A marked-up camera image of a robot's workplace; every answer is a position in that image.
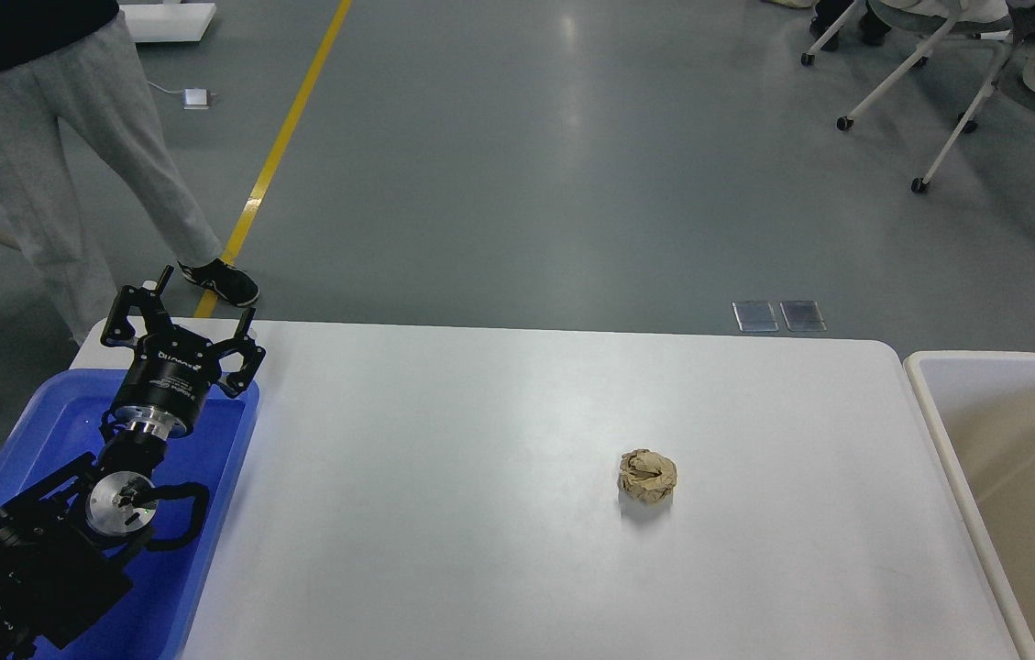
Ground white power adapter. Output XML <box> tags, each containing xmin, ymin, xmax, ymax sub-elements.
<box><xmin>182</xmin><ymin>88</ymin><xmax>212</xmax><ymax>110</ymax></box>

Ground white board on floor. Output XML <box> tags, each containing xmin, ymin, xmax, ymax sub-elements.
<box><xmin>120</xmin><ymin>1</ymin><xmax>218</xmax><ymax>43</ymax></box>

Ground right metal floor plate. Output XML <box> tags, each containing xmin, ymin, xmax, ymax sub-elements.
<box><xmin>778</xmin><ymin>300</ymin><xmax>827</xmax><ymax>333</ymax></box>

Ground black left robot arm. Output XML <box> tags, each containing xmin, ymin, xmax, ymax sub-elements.
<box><xmin>0</xmin><ymin>268</ymin><xmax>266</xmax><ymax>659</ymax></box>

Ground left metal floor plate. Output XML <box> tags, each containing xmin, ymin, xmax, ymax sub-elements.
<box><xmin>732</xmin><ymin>301</ymin><xmax>778</xmax><ymax>334</ymax></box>

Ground person in grey trousers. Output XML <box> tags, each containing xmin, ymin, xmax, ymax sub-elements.
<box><xmin>0</xmin><ymin>1</ymin><xmax>259</xmax><ymax>342</ymax></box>

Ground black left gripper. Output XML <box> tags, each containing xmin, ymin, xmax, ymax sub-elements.
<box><xmin>101</xmin><ymin>266</ymin><xmax>267</xmax><ymax>437</ymax></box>

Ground blue plastic bin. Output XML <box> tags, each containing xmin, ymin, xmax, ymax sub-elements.
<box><xmin>0</xmin><ymin>369</ymin><xmax>260</xmax><ymax>660</ymax></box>

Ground metal floor plate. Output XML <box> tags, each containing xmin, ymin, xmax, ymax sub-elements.
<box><xmin>778</xmin><ymin>300</ymin><xmax>827</xmax><ymax>333</ymax></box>
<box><xmin>732</xmin><ymin>301</ymin><xmax>778</xmax><ymax>334</ymax></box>

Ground crumpled brown paper ball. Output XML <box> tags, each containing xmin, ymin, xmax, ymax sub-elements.
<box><xmin>617</xmin><ymin>448</ymin><xmax>679</xmax><ymax>505</ymax></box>

